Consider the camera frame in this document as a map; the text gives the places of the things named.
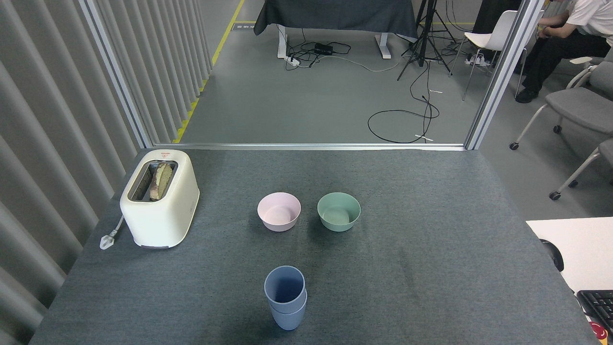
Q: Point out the black power adapter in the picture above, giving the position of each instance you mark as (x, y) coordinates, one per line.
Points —
(323, 49)

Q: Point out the silver frame post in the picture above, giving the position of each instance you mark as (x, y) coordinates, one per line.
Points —
(115, 72)
(503, 72)

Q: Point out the silver frame rail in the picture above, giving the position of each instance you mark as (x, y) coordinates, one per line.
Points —
(311, 146)

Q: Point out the white power strip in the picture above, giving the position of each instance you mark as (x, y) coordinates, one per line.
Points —
(477, 60)
(293, 60)

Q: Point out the black tripod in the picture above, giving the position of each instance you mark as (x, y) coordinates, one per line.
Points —
(421, 43)

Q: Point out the white toaster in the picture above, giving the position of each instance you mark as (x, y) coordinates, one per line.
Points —
(163, 220)

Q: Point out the blue cup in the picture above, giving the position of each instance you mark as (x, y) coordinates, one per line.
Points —
(285, 287)
(289, 321)

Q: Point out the toasted bread slice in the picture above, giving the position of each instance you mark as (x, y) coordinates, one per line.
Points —
(161, 180)

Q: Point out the pink bowl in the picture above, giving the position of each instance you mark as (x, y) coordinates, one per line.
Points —
(278, 221)

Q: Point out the red round object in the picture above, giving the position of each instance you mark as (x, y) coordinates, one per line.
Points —
(598, 331)

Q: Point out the table with dark cloth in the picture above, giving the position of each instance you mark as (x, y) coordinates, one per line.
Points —
(335, 14)

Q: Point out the white chair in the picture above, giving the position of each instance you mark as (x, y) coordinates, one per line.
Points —
(493, 36)

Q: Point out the green bowl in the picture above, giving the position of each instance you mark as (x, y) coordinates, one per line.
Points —
(338, 221)

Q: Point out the black keyboard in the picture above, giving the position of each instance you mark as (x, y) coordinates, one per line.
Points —
(598, 304)

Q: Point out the white desk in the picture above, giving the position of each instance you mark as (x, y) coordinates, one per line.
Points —
(584, 249)

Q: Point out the black computer mouse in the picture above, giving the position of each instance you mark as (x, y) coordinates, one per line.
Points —
(555, 256)

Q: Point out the person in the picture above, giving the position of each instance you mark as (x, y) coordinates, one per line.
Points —
(560, 48)

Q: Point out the grey chair on wheels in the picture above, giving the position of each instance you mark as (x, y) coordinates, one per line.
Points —
(586, 165)
(579, 103)

